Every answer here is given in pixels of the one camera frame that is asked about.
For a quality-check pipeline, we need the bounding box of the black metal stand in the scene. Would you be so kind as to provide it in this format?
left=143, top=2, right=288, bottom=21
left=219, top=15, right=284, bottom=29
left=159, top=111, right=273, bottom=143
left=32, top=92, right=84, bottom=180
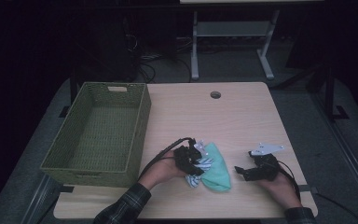
left=307, top=61, right=351, bottom=123

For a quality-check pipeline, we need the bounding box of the right hand-held gripper black cable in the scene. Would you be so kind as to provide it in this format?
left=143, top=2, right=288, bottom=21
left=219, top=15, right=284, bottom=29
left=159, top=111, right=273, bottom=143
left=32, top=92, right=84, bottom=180
left=276, top=159, right=303, bottom=201

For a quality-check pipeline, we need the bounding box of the person's left hand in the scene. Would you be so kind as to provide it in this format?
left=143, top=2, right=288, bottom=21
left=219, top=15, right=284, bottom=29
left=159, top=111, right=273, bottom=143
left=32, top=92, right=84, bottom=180
left=139, top=149, right=185, bottom=191

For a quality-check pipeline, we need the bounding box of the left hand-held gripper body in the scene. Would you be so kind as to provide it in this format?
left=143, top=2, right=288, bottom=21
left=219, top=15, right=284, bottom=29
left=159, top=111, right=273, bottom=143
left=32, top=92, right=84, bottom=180
left=172, top=137, right=210, bottom=173

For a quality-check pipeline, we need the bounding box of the dark tape strip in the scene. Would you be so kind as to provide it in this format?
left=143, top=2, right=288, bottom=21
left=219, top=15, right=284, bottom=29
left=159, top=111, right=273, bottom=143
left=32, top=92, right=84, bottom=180
left=58, top=185, right=76, bottom=194

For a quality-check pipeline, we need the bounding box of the person's right hand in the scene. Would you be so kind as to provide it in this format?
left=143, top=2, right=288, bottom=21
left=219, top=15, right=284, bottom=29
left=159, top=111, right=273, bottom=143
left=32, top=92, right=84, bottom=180
left=255, top=172, right=303, bottom=211

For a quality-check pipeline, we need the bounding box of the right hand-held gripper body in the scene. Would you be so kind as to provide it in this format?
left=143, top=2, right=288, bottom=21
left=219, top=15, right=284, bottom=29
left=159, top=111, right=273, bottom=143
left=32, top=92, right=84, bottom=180
left=243, top=142, right=285, bottom=183

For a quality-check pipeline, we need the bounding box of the green woven basket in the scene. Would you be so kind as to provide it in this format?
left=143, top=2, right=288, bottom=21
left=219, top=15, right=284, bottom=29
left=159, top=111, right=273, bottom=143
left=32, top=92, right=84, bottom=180
left=39, top=81, right=153, bottom=189

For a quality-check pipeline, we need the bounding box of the left hand-held gripper black cable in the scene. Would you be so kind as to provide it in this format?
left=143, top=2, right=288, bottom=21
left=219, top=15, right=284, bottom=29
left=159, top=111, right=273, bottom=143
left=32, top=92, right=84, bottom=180
left=137, top=136, right=198, bottom=182

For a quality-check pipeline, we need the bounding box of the grey tape strip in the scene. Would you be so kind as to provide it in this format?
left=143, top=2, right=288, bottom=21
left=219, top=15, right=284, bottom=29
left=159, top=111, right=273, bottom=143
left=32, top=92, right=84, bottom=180
left=297, top=184, right=319, bottom=194

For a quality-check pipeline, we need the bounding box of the mint green underwear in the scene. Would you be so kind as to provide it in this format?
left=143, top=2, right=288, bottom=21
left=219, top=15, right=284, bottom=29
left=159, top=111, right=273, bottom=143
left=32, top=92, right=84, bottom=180
left=200, top=142, right=233, bottom=192

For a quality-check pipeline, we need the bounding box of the tangle of black floor cables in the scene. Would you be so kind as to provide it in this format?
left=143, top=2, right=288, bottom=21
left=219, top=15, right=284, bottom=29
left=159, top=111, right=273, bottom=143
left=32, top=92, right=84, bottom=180
left=122, top=33, right=194, bottom=84

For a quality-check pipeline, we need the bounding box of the blue white striped underwear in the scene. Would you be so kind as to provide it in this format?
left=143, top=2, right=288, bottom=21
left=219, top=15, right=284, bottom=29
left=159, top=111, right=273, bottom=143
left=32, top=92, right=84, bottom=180
left=184, top=157, right=215, bottom=189

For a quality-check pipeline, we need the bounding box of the black floor cable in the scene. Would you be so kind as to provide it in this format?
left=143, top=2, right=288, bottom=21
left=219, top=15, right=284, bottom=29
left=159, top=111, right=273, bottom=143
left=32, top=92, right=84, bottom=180
left=314, top=192, right=358, bottom=224

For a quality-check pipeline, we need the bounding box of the hand-held gripper black cable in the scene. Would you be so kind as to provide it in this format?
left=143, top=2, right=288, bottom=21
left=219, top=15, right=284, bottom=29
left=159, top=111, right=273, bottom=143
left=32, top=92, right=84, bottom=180
left=276, top=159, right=303, bottom=201
left=137, top=136, right=198, bottom=182

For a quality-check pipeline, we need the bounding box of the white metal table frame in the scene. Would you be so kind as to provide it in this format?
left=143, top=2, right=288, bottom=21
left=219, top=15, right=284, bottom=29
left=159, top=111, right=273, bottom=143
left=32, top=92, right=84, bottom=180
left=189, top=8, right=281, bottom=81

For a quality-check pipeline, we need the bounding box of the metal floor rail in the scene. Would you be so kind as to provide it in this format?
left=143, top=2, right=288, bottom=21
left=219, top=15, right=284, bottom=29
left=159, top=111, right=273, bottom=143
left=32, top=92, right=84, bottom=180
left=310, top=91, right=358, bottom=217
left=19, top=174, right=61, bottom=224

